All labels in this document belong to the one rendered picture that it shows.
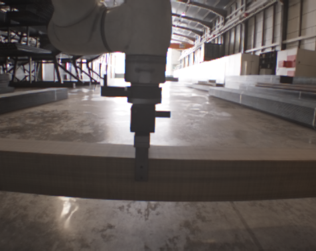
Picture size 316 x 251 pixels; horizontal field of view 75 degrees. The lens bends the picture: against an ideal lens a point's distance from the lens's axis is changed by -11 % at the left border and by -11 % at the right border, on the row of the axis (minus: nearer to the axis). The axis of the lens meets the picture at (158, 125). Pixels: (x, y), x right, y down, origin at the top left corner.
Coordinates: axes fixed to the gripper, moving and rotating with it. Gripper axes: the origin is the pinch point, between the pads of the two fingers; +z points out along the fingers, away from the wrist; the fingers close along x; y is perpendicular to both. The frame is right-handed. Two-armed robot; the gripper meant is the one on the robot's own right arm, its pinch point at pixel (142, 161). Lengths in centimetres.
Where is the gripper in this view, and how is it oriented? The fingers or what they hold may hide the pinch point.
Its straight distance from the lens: 52.0
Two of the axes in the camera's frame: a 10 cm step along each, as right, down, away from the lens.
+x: -0.3, -2.0, 9.8
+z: -0.4, 9.8, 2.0
